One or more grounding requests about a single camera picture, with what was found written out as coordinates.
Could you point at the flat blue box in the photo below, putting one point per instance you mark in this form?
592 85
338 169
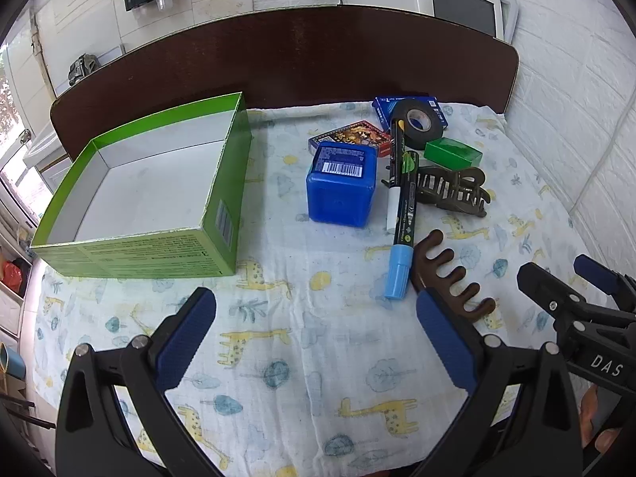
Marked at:
385 107

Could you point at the blue plastic cube box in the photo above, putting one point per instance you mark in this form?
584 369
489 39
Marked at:
340 189

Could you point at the black tape roll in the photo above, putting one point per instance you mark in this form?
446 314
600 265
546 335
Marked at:
420 121

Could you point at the black marker blue cap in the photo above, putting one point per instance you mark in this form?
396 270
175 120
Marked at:
405 208

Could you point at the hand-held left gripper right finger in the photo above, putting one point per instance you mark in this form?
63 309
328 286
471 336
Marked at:
447 343

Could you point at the black marker white cap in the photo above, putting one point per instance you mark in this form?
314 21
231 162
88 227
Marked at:
393 194

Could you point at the colourful card pack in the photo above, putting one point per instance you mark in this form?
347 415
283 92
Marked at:
348 134

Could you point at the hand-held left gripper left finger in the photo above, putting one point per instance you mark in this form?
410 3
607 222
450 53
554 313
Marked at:
184 343

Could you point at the olive hair claw clip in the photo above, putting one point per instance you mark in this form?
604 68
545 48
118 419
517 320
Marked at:
447 191

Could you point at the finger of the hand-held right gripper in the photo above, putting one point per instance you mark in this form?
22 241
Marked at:
541 283
598 273

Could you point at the small green box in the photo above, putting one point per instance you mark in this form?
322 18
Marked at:
452 153

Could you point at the metal faucet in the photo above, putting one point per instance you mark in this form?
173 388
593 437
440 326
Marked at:
82 68

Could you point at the red bag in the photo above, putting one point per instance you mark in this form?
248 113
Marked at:
12 277

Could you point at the brown wooden headboard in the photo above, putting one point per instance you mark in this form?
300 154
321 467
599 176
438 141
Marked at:
298 54

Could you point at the person's right hand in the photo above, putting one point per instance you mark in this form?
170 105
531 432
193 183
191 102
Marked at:
598 417

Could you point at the giraffe printed blanket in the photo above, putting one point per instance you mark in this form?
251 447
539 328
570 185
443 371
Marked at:
308 338

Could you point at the brown hair claw clip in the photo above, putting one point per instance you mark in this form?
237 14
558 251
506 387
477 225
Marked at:
447 273

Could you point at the green cardboard box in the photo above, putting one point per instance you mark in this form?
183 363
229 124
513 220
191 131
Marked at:
149 194

